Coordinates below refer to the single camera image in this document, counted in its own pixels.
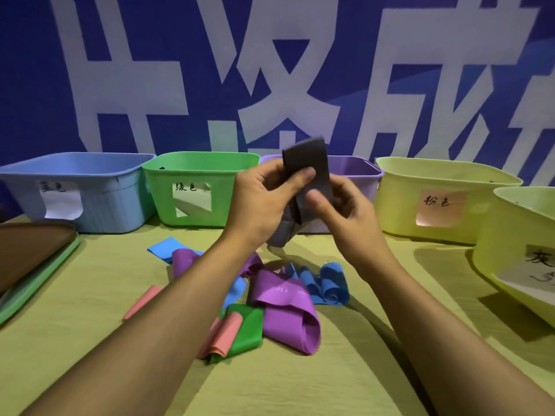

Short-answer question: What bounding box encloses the grey elastic band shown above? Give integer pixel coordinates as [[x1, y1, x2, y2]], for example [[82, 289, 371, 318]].
[[265, 136, 335, 250]]

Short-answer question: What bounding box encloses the purple plastic bin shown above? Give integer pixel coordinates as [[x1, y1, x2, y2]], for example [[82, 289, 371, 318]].
[[258, 154, 386, 235]]

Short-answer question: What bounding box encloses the green plastic bin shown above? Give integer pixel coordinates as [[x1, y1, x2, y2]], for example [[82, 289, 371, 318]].
[[142, 151, 261, 229]]

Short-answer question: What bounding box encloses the small purple elastic band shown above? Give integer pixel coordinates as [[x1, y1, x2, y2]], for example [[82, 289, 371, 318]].
[[171, 248, 264, 281]]

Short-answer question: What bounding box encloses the yellow bin with pink label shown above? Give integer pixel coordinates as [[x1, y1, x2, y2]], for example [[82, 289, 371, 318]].
[[373, 156, 524, 246]]

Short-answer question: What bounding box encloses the blue banner with white characters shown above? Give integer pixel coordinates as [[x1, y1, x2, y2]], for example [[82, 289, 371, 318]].
[[0, 0, 555, 221]]

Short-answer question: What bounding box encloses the green plastic lid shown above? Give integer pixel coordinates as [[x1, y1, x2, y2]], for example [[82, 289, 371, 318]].
[[0, 235, 82, 326]]

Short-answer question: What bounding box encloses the yellow bin with white label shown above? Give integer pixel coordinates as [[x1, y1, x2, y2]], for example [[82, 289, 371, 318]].
[[471, 185, 555, 330]]

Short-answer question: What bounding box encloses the green elastic band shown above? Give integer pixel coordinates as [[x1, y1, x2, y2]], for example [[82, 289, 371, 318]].
[[203, 303, 265, 365]]

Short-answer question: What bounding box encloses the brown plastic lid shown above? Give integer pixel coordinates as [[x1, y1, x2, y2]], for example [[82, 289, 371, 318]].
[[0, 220, 78, 296]]

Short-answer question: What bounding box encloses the blue plastic bin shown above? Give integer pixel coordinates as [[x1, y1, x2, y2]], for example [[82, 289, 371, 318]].
[[0, 152, 157, 235]]

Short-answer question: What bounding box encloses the person's right hand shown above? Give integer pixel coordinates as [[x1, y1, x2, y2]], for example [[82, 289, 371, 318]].
[[305, 173, 394, 278]]

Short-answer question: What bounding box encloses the white paper label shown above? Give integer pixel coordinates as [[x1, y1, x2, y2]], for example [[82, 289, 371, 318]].
[[493, 244, 555, 300], [173, 182, 212, 218], [40, 181, 83, 221]]

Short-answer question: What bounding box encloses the rolled pink elastic band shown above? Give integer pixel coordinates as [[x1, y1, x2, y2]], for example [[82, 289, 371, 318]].
[[197, 311, 244, 359]]

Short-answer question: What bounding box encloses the flat blue elastic band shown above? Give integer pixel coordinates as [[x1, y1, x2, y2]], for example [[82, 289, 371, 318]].
[[147, 237, 205, 266]]

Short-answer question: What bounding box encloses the person's left forearm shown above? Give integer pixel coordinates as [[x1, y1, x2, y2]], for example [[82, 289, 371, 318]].
[[19, 229, 270, 416]]

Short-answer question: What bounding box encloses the person's right forearm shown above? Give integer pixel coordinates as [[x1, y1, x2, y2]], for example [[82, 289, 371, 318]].
[[342, 251, 555, 416]]

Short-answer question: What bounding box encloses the large purple elastic band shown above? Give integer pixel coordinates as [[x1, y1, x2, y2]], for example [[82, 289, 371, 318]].
[[248, 268, 322, 356]]

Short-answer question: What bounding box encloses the pink paper label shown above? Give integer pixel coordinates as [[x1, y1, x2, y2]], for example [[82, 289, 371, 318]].
[[415, 189, 470, 228]]

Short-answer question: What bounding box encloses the person's left hand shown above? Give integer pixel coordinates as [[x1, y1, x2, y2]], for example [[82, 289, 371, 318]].
[[225, 158, 317, 247]]

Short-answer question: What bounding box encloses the curled blue elastic band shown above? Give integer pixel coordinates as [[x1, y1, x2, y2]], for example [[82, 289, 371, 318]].
[[281, 261, 351, 307]]

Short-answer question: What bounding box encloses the flat pink elastic band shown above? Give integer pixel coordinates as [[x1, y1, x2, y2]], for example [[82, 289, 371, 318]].
[[122, 284, 167, 322]]

